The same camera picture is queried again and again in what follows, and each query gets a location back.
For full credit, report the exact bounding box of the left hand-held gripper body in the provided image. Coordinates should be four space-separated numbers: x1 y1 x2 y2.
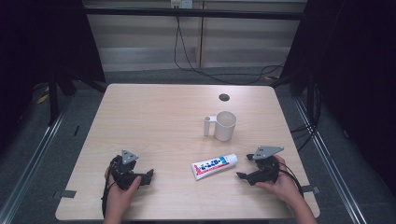
108 149 148 191

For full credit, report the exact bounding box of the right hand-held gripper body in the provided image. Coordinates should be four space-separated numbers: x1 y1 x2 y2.
247 146 285 187

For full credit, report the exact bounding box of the white toothpaste tube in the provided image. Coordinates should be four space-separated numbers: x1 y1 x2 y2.
191 152 239 182

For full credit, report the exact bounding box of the white cup with handle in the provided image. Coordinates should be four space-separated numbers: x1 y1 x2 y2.
203 110 237 143

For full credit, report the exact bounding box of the person's left hand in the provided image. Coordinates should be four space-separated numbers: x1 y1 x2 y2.
104 167 143 209

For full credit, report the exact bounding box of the person's right hand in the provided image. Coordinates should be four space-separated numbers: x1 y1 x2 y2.
254 154 301 207

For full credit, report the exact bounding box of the grey tape strip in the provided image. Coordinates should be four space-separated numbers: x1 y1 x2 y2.
300 184 321 195
51 189 78 200

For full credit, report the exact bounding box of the black metal stand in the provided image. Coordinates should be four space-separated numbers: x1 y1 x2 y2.
47 69 61 127

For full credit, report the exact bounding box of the black curtain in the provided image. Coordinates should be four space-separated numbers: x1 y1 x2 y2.
270 0 396 197
0 0 106 153

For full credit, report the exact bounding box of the black horizontal bar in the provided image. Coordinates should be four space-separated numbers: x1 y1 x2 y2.
83 7 308 21

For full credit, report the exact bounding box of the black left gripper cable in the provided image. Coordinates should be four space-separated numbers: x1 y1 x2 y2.
100 160 117 219

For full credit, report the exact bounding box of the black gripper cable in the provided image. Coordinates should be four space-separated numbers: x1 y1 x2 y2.
277 161 305 199
100 160 117 219

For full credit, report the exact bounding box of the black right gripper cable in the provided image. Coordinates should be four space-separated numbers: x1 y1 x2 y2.
277 161 305 199

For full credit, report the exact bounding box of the bundle of black floor cables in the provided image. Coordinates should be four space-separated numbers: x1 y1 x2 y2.
290 82 323 154

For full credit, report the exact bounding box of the metal floor rail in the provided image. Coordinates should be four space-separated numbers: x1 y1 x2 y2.
292 96 370 224
0 94 76 224

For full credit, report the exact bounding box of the long black wall cable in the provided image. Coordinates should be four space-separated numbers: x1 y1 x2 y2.
173 15 286 86

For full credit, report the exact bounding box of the white wall socket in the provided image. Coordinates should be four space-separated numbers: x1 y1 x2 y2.
170 0 194 9

